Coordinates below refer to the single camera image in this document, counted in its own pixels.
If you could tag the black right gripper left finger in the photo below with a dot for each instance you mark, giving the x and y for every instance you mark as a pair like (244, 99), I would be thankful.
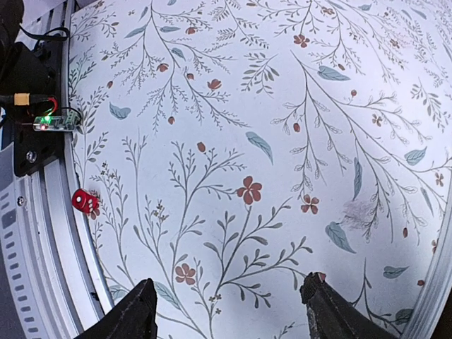
(133, 317)

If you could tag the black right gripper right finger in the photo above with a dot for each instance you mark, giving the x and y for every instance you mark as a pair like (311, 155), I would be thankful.
(330, 316)

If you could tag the red die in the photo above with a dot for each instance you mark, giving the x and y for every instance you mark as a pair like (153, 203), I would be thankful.
(85, 201)

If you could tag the front aluminium rail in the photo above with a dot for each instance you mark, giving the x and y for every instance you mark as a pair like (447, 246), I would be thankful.
(51, 285)

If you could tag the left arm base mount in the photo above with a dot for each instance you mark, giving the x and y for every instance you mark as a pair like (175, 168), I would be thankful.
(31, 85)

